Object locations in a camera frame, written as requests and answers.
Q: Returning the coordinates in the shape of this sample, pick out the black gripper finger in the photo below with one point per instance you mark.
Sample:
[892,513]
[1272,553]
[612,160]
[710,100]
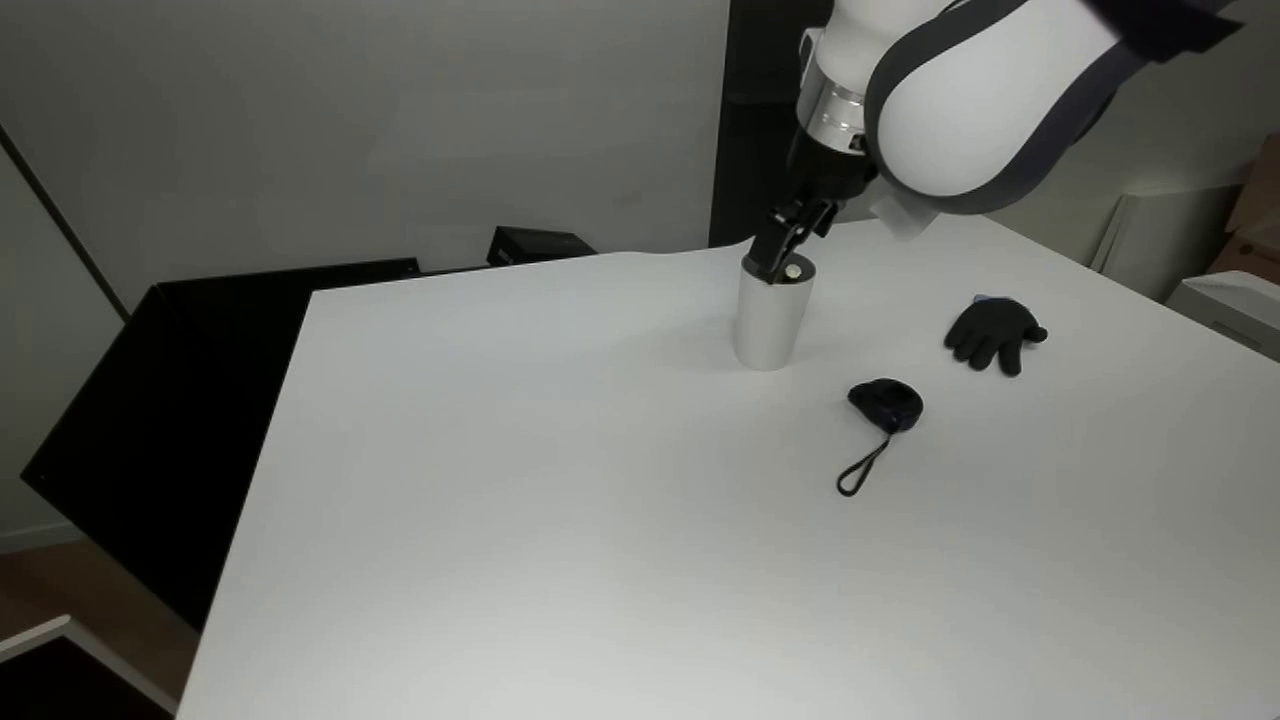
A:
[818,223]
[769,247]

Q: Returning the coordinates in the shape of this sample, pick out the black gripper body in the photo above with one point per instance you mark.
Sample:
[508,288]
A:
[831,166]

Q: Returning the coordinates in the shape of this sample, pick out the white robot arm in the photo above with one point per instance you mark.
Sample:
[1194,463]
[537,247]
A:
[984,95]

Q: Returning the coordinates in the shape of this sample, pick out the silver metal mug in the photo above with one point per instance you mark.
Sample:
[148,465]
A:
[772,320]

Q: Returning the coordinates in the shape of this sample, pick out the dark door panel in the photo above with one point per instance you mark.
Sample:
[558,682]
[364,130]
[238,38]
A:
[754,122]

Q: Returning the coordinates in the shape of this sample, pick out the black glove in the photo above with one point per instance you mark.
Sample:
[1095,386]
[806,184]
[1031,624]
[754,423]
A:
[993,328]

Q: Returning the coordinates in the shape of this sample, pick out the brown cardboard box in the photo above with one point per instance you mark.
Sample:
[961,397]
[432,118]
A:
[1252,215]

